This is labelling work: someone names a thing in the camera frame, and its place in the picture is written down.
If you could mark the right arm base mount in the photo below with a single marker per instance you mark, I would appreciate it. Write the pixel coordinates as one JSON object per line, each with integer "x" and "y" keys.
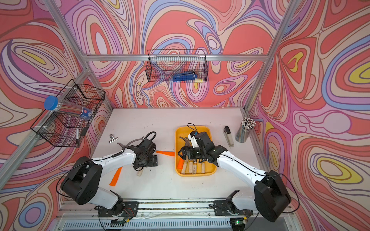
{"x": 227, "y": 208}

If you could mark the back wire basket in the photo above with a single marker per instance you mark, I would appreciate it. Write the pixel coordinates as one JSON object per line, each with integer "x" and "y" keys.
{"x": 162, "y": 64}

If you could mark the silver bulldog clip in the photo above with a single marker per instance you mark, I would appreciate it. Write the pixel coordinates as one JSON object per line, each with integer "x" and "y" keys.
{"x": 112, "y": 138}

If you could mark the left wire basket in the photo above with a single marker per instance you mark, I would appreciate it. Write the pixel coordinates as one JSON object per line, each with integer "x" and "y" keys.
{"x": 59, "y": 129}

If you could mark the yellow plastic tray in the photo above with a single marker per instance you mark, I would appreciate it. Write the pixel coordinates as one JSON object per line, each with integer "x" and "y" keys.
{"x": 184, "y": 131}

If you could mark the cup of pencils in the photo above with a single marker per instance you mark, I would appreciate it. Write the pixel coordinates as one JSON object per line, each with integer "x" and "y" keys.
{"x": 246, "y": 126}

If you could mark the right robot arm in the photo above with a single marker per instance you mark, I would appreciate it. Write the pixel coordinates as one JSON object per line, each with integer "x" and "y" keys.
{"x": 270, "y": 198}

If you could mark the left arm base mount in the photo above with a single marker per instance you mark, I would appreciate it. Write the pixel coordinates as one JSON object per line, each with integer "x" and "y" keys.
{"x": 123, "y": 209}

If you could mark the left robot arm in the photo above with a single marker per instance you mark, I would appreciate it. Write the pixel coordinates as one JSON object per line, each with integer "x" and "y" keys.
{"x": 81, "y": 183}

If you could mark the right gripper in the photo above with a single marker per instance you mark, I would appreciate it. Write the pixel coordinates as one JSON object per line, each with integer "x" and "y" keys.
{"x": 190, "y": 149}

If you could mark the blue tool in basket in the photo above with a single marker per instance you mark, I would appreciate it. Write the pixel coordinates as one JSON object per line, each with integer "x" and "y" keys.
{"x": 184, "y": 76}

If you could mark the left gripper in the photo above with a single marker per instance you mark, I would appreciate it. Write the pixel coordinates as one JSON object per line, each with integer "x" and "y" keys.
{"x": 152, "y": 163}

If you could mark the black marker in basket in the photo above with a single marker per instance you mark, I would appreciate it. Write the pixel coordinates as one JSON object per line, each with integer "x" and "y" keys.
{"x": 77, "y": 138}

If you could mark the wire basket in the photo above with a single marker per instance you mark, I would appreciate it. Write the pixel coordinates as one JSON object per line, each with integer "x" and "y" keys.
{"x": 59, "y": 129}
{"x": 162, "y": 64}

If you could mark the clear bottle blue cap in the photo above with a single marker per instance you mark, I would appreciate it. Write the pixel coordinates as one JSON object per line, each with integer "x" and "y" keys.
{"x": 55, "y": 104}

